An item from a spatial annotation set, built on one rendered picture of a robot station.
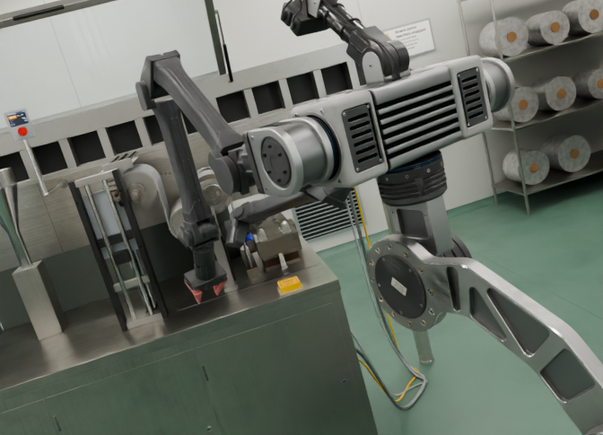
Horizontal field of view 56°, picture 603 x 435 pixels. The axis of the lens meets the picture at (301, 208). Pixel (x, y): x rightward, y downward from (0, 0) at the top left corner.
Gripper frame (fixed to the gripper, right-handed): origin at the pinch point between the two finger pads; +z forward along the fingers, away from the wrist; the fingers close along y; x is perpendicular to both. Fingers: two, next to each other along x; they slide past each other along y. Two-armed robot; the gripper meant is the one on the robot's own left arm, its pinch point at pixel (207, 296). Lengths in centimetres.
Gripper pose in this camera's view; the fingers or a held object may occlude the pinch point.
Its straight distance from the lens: 167.0
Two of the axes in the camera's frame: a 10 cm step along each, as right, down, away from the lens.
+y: -8.0, 3.4, -5.0
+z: -0.5, 7.9, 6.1
